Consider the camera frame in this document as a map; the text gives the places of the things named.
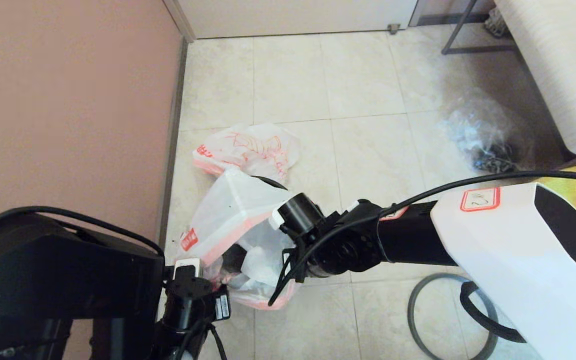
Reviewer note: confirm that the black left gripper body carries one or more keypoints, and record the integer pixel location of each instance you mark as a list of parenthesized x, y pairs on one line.
[(218, 307)]

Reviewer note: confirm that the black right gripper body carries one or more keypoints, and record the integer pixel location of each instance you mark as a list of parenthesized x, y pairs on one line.
[(300, 267)]

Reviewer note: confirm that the black round trash bin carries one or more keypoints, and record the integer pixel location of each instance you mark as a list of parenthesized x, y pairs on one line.
[(233, 257)]

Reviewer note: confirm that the white red-printed trash bag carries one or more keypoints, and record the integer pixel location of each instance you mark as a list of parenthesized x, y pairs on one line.
[(253, 147)]

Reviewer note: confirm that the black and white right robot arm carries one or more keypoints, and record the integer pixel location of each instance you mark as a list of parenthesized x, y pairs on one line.
[(518, 260)]

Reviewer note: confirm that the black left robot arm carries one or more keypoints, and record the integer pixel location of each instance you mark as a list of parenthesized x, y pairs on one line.
[(58, 280)]

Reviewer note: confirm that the crumpled clear plastic bag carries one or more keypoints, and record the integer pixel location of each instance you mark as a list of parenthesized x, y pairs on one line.
[(473, 120)]

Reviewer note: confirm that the black crumpled item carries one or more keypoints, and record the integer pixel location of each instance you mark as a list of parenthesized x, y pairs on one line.
[(493, 160)]

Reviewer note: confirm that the white door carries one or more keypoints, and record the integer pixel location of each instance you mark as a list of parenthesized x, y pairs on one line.
[(293, 15)]

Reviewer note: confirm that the small metal door stop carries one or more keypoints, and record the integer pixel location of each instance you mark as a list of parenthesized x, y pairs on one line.
[(393, 30)]

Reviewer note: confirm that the grey cloth bundle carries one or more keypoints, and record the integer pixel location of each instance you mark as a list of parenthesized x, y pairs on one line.
[(494, 24)]

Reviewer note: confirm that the white ribbed table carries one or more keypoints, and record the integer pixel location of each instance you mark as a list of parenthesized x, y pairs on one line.
[(568, 60)]

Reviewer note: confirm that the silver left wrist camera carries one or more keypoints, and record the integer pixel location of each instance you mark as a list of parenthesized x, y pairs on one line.
[(187, 264)]

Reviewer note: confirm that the white door frame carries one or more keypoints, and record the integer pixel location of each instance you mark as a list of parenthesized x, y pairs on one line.
[(180, 22)]

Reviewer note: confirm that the dark metal table frame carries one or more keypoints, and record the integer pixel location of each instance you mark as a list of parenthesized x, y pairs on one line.
[(478, 50)]

